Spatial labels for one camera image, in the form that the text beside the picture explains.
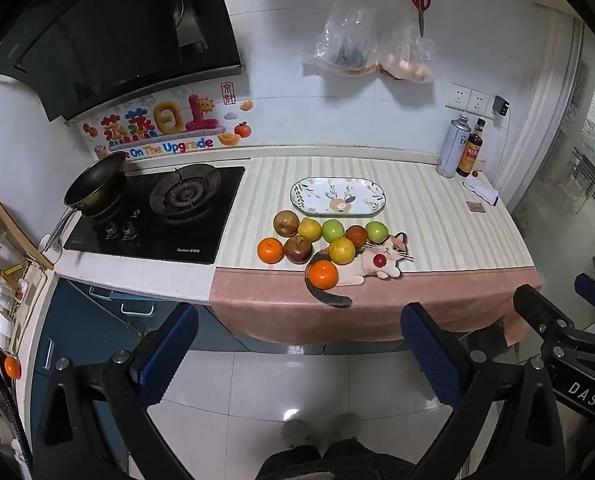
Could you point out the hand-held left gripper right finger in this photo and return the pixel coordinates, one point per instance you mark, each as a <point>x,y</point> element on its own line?
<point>430,355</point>

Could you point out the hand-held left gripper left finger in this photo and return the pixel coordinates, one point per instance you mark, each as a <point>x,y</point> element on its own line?
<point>172,352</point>

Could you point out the green apple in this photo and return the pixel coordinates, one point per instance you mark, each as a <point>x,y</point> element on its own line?
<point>333,230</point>
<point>377,231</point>

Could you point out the yellow-green citrus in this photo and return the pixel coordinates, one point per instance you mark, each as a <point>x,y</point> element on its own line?
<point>341,251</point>

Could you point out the red-orange persimmon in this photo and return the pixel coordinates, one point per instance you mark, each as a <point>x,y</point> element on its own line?
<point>356,236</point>

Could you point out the dark red apple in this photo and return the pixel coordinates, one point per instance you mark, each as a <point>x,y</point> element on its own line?
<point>298,249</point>

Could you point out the olive brown pear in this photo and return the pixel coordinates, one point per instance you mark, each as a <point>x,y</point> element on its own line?
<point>286,222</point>

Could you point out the yellow citrus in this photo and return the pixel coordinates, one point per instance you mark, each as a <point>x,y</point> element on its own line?
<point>309,229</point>

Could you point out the oval floral ceramic plate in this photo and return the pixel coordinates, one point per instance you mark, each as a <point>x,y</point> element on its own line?
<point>337,195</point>

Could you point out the person's grey shoe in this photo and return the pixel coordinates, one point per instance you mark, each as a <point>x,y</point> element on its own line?
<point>297,432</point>
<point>347,427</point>

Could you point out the striped cat-print table cloth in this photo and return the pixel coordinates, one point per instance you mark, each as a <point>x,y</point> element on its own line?
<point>442,245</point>

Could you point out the black gas stove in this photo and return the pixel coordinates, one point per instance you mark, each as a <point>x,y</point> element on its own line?
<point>187,240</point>

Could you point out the small brown square card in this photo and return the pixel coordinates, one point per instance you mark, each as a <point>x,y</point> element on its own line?
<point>476,207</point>

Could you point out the white folded cloth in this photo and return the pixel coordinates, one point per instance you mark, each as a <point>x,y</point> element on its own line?
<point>481,191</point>

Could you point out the small orange tangerine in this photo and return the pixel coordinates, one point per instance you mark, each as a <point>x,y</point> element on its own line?
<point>12,367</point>

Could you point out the dark sauce bottle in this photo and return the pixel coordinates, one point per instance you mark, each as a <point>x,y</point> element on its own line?
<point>471,152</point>

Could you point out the dish rack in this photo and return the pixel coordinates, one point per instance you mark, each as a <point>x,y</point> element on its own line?
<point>7,295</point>

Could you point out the grey gas canister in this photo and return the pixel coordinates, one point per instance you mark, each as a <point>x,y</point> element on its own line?
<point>452,147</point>

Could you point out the black frying pan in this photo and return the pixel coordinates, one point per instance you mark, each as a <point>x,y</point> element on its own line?
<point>94,180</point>

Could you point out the wooden cutting board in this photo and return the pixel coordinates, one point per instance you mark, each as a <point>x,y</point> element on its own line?
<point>17,232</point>

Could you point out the black plug adapter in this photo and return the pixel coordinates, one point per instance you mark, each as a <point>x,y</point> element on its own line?
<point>500,106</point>

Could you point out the plastic bag of eggs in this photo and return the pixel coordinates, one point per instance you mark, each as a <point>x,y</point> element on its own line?
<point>412,57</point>

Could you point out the black range hood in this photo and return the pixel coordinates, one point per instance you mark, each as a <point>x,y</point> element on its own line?
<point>117,35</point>

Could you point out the clear plastic bag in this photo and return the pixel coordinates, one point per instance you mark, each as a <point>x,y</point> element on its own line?
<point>350,35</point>

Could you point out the white wall socket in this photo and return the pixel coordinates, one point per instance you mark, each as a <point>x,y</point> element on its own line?
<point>478,101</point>
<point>458,96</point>

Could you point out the colourful wall sticker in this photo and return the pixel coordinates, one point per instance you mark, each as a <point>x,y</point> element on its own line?
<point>172,125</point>

